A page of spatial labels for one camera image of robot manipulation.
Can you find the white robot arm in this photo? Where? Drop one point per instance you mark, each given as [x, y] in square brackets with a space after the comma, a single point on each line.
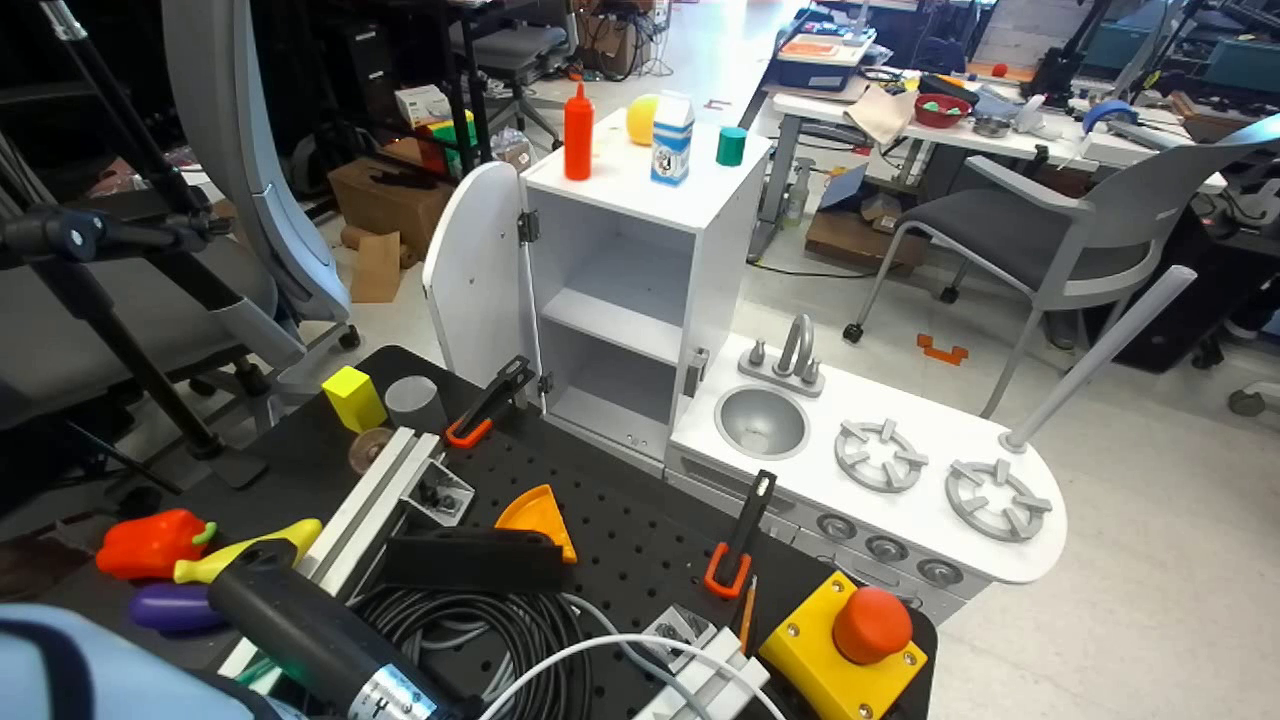
[83, 664]

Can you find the red ketchup squeeze bottle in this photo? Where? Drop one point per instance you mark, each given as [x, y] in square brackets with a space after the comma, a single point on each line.
[578, 132]

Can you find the grey toy sink basin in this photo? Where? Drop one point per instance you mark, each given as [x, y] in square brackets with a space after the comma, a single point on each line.
[760, 423]

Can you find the grey toy faucet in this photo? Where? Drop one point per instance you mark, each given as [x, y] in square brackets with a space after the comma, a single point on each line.
[799, 352]

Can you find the white toy kitchen door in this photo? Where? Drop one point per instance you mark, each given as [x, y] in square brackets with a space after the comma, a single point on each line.
[479, 275]

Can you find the orange toy cone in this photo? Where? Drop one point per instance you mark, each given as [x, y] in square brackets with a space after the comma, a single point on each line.
[538, 516]

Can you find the small green cup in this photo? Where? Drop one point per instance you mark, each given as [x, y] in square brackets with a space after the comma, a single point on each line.
[729, 144]

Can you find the grey round cylinder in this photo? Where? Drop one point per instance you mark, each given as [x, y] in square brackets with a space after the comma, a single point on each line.
[411, 393]

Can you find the grey toy stove knob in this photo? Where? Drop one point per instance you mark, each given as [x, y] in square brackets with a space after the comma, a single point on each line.
[939, 575]
[838, 528]
[885, 549]

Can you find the grey toy stove burner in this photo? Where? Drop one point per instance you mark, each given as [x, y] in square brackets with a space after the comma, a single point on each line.
[998, 503]
[882, 459]

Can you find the black foam block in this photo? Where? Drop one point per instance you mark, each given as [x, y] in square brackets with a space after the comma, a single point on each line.
[474, 562]

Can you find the orange pencil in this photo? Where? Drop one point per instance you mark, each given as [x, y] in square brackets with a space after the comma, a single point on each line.
[748, 614]

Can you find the small cardboard box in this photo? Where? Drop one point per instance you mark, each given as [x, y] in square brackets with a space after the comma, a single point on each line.
[371, 265]

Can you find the yellow toy block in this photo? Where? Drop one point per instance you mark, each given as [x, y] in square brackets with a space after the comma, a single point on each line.
[355, 396]

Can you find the orange floor tape marker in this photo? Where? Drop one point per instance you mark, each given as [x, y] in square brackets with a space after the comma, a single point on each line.
[940, 352]

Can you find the large cardboard box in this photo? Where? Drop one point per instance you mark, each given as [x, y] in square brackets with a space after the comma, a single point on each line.
[384, 201]

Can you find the aluminium extrusion bar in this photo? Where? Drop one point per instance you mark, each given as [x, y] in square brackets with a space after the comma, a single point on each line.
[375, 504]

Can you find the yellow emergency stop box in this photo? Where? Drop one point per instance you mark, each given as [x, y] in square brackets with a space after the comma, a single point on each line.
[833, 654]

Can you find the cluttered white desk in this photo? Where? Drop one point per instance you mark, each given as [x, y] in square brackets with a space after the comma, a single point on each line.
[935, 140]

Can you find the red bowl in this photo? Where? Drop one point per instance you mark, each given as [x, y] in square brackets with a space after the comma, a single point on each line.
[940, 111]

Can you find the grey office chair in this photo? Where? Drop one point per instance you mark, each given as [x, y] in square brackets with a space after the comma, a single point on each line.
[1013, 232]

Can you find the yellow toy banana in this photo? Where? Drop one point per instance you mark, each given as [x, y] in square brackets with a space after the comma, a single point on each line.
[246, 549]

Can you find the white curved chair shell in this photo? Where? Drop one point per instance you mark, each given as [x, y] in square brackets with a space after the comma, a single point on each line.
[253, 144]

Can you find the orange toy pepper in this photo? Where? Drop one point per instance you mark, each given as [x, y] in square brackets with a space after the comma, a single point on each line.
[146, 544]

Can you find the purple toy eggplant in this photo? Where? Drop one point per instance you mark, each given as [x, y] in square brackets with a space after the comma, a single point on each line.
[174, 611]

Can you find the white metal bracket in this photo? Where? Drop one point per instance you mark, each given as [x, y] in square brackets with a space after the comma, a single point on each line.
[705, 675]

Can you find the black camera tripod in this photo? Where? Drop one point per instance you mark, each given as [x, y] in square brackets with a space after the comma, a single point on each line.
[95, 284]

